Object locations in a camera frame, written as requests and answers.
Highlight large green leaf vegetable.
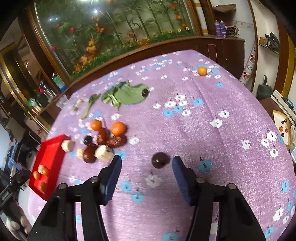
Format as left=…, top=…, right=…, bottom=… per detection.
left=101, top=80, right=150, bottom=109

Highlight dark round plum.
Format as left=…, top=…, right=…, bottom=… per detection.
left=152, top=152, right=170, bottom=169

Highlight orange mandarin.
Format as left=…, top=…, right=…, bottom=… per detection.
left=110, top=122, right=127, bottom=136
left=90, top=120, right=102, bottom=131

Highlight green label bottle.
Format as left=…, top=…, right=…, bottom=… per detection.
left=52, top=72, right=67, bottom=92

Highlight dark plum on leaf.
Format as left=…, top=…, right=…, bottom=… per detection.
left=142, top=89, right=149, bottom=98

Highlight clear plastic cup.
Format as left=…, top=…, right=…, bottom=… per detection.
left=56, top=94, right=69, bottom=109

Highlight small bok choy stalk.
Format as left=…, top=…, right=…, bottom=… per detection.
left=80, top=94, right=101, bottom=120

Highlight far small orange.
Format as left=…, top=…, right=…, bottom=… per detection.
left=197, top=66, right=208, bottom=76

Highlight purple bottles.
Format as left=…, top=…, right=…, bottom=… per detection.
left=215, top=20, right=227, bottom=38

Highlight red date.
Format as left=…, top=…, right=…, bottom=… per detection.
left=96, top=128, right=110, bottom=145
left=106, top=135, right=127, bottom=148

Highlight flower garden glass panel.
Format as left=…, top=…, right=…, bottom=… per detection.
left=33, top=0, right=196, bottom=81

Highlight red plastic tray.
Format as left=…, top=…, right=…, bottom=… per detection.
left=29, top=134, right=70, bottom=201

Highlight purple floral tablecloth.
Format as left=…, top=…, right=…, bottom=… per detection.
left=49, top=50, right=295, bottom=240

